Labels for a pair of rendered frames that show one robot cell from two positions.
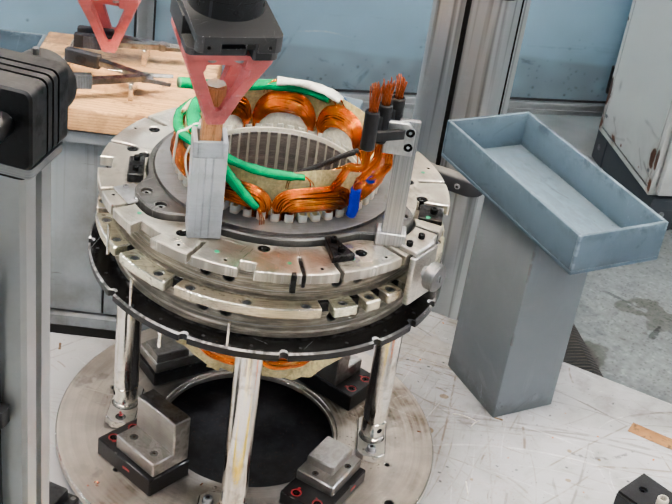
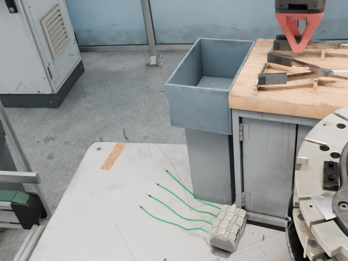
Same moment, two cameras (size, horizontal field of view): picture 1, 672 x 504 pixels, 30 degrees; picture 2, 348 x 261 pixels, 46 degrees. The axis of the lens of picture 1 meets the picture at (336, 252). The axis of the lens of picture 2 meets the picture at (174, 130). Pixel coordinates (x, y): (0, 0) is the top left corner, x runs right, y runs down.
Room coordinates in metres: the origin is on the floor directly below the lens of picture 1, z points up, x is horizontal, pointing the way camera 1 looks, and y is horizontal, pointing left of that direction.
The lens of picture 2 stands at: (0.63, 0.17, 1.40)
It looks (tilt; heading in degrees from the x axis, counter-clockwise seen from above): 37 degrees down; 31
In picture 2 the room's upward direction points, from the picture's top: 9 degrees counter-clockwise
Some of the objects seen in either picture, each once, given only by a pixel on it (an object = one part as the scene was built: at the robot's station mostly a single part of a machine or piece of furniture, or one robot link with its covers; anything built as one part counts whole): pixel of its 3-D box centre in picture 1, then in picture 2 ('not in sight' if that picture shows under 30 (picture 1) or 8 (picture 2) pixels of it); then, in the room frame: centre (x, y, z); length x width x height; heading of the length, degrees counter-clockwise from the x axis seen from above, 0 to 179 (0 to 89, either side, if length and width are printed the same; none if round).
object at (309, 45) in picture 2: (138, 45); (318, 45); (1.25, 0.25, 1.09); 0.06 x 0.01 x 0.01; 103
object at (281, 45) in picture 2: (92, 41); (286, 45); (1.24, 0.30, 1.09); 0.04 x 0.01 x 0.02; 93
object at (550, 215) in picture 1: (524, 282); not in sight; (1.15, -0.21, 0.92); 0.25 x 0.11 x 0.28; 31
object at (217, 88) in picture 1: (212, 116); not in sight; (0.88, 0.11, 1.20); 0.02 x 0.02 x 0.06
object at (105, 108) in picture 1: (122, 85); (307, 75); (1.22, 0.26, 1.05); 0.20 x 0.19 x 0.02; 93
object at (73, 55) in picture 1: (83, 57); (279, 59); (1.20, 0.30, 1.09); 0.04 x 0.01 x 0.02; 78
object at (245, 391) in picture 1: (241, 427); not in sight; (0.86, 0.06, 0.91); 0.02 x 0.02 x 0.21
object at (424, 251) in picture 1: (414, 268); not in sight; (0.90, -0.07, 1.07); 0.04 x 0.02 x 0.05; 147
